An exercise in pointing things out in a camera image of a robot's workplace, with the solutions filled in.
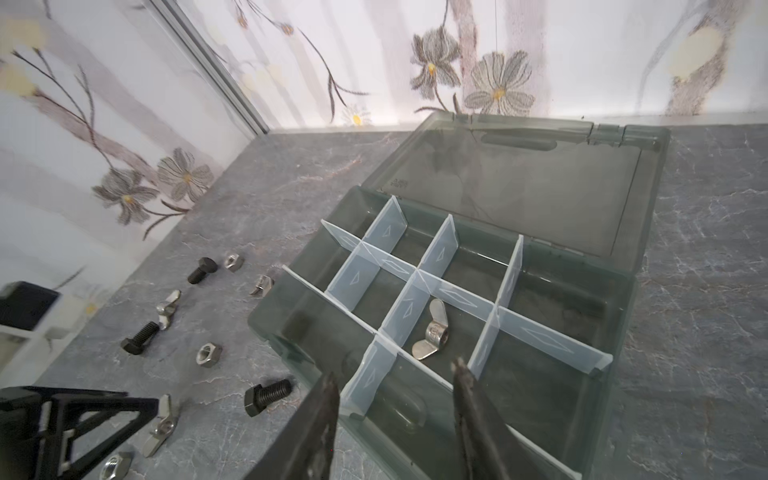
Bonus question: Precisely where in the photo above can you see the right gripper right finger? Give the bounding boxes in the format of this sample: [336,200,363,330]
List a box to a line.
[452,358,544,479]

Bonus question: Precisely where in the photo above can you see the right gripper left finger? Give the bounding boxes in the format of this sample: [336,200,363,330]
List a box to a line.
[244,373,340,479]

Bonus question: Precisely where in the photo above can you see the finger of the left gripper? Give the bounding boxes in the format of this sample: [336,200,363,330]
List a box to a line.
[1,386,159,479]

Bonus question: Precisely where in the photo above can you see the black hex bolt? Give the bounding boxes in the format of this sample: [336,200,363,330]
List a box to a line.
[244,379,293,417]

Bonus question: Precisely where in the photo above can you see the silver wing nut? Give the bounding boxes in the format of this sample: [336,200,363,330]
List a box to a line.
[411,298,449,361]

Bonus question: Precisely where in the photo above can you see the silver hex nut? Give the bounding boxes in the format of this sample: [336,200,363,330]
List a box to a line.
[195,342,223,368]

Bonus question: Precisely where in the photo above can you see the green compartment organizer box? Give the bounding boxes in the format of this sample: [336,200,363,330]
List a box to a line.
[248,112,670,479]

